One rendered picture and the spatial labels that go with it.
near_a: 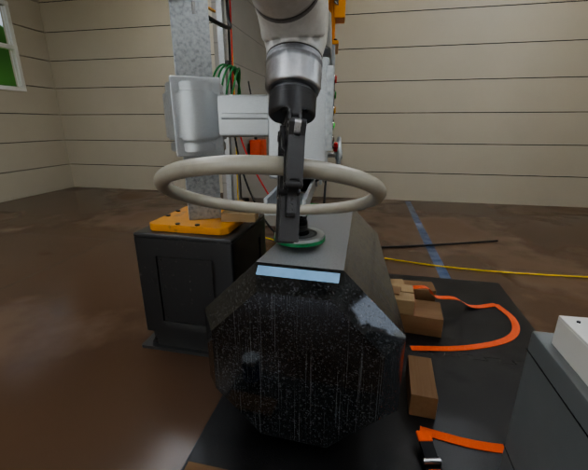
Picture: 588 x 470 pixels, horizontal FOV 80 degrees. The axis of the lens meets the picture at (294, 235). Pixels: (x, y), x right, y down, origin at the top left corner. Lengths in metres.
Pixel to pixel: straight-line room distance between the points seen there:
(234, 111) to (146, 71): 5.80
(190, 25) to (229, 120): 0.49
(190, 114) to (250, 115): 0.31
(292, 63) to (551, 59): 6.58
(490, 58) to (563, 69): 1.06
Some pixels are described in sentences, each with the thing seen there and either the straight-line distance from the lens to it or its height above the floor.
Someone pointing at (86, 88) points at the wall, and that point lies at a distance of 8.53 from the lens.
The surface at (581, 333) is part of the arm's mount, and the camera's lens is 1.03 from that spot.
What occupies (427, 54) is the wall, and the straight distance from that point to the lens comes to 6.61.
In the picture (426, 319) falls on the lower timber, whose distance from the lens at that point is 2.44.
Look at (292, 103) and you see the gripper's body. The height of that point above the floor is 1.35.
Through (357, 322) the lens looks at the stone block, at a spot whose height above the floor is 0.66.
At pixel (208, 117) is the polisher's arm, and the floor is 1.35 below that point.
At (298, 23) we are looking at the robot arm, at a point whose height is 1.46.
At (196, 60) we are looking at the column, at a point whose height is 1.64.
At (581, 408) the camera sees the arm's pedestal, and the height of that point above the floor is 0.77.
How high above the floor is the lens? 1.33
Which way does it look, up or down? 18 degrees down
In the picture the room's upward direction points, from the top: straight up
